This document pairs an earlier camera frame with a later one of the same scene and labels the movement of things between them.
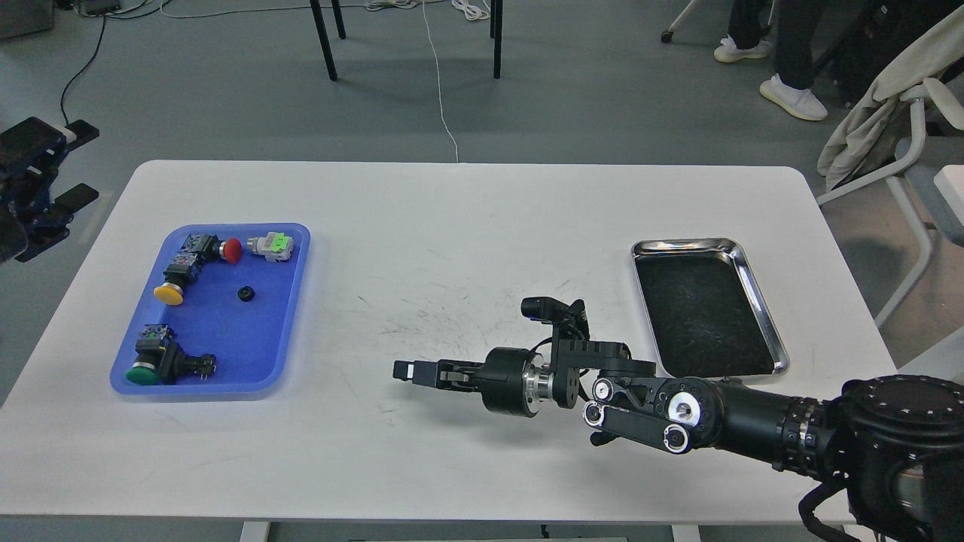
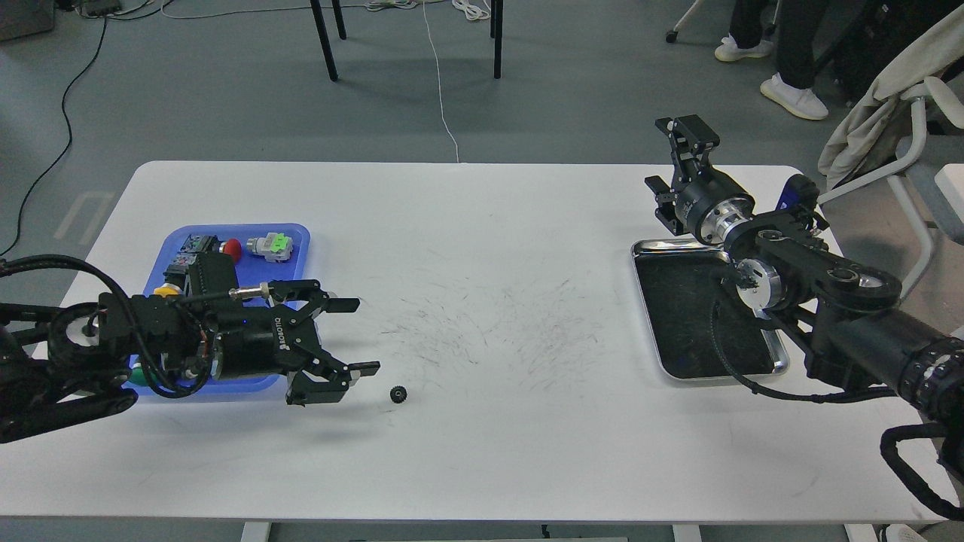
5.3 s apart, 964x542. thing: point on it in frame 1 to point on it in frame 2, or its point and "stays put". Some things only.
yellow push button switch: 178,272 stays put
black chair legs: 495,22 stays put
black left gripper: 29,222 to 267,341
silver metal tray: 706,318 stays put
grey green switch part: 275,246 stays put
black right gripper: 515,382 to 709,204
